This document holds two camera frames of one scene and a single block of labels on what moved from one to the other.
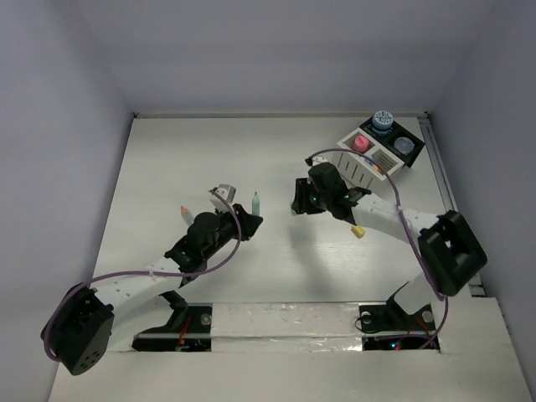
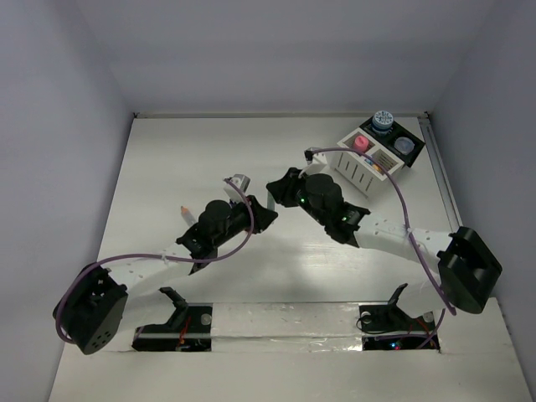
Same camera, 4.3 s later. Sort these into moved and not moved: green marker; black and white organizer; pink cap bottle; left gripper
Moved: green marker; left gripper
Not moved: black and white organizer; pink cap bottle
